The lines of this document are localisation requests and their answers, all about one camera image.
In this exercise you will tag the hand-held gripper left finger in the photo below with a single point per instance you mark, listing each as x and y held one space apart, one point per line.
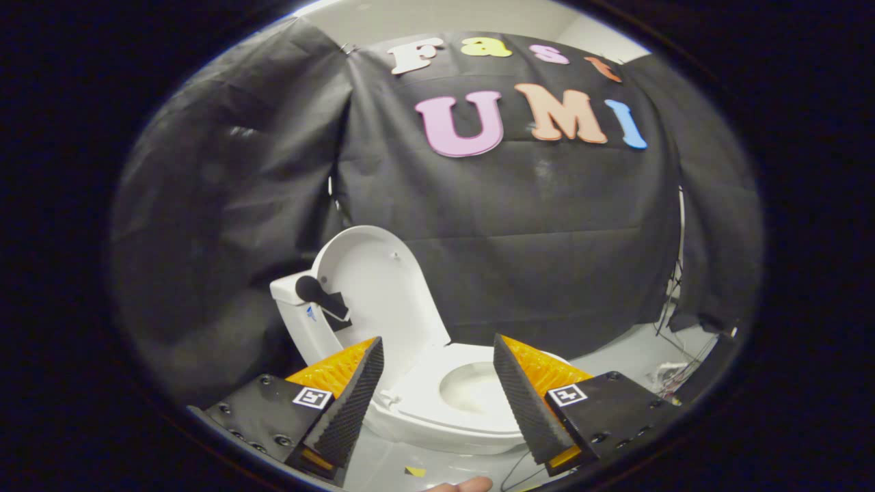
355 403

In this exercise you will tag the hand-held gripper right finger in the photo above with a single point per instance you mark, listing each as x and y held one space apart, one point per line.
519 403

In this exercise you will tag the white toilet lid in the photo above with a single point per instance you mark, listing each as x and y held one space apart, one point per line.
383 287

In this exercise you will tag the white toilet seat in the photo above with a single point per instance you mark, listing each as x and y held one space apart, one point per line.
417 396

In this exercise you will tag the white ceramic toilet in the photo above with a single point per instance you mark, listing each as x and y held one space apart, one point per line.
424 424

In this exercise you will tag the yellow floor tape piece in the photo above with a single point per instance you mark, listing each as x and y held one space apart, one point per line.
414 471

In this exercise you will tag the black backdrop cloth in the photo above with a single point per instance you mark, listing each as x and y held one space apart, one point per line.
513 219

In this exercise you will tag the black box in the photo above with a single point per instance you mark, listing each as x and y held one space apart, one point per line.
711 365

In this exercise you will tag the thin metal stand pole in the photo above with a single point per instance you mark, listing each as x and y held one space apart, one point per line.
677 260

